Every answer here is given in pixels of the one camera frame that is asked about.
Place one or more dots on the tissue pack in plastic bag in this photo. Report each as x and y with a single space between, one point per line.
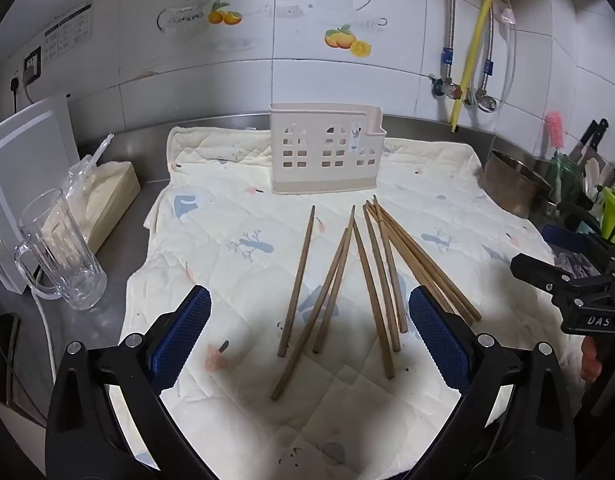
107 195

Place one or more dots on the pink bottle brush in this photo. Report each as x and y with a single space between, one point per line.
553 132

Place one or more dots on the wooden chopstick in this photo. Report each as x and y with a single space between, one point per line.
390 267
334 279
381 278
419 261
406 259
372 299
412 260
297 280
310 314
430 260

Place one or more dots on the wall power socket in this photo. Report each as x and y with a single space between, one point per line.
32 66

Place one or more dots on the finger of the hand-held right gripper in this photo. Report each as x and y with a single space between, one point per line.
542 275
572 240

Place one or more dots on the person's right hand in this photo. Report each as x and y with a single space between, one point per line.
591 362

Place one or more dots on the dark patterned cloth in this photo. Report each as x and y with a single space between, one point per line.
572 262

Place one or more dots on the beige plastic utensil holder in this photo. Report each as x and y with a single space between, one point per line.
327 182

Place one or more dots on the white countertop appliance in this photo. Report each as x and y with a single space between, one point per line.
22 160

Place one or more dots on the metal wall valve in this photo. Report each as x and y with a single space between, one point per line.
445 87
486 101

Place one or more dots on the green glass jar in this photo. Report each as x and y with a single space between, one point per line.
562 180

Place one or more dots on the clear glass mug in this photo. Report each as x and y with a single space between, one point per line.
62 260

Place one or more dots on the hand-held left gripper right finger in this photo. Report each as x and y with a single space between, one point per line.
437 340

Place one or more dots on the black and white wall label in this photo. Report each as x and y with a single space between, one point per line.
67 32

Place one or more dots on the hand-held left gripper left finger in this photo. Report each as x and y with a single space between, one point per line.
182 340

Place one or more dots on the stainless steel pot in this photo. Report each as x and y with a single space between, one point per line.
512 185

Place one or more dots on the cream printed quilted mat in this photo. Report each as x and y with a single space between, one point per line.
237 270

